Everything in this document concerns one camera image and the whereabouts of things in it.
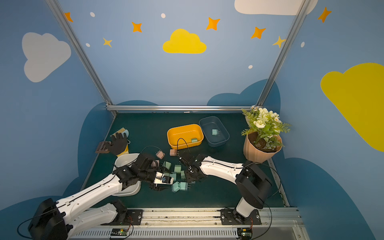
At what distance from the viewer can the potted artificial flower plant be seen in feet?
2.51

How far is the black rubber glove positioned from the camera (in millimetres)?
1001

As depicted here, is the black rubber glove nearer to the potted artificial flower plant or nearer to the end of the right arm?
the end of the right arm
